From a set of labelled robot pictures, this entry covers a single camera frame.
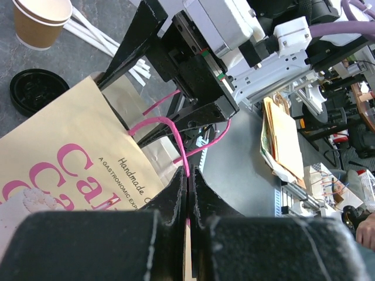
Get black cup lid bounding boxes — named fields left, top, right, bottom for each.
left=9, top=68, right=70, bottom=117

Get stacked brown paper cups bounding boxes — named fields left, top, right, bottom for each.
left=13, top=0, right=73, bottom=51

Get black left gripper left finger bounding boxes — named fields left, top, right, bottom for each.
left=141, top=167, right=187, bottom=227

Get pink and cream paper bag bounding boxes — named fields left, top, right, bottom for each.
left=0, top=71, right=232, bottom=281

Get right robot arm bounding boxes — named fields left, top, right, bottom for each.
left=97, top=1, right=374, bottom=133

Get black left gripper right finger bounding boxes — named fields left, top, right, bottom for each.
left=189, top=166, right=246, bottom=229

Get human hand lower right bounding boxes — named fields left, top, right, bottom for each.
left=356, top=213, right=375, bottom=251

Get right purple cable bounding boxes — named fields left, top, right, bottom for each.
left=309, top=0, right=375, bottom=39

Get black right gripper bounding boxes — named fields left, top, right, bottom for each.
left=98, top=0, right=239, bottom=148

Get white wrapped straw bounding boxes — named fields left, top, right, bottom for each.
left=63, top=7, right=120, bottom=57
left=129, top=59, right=151, bottom=87

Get paper bags stack outside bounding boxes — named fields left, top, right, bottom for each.
left=260, top=97, right=306, bottom=188

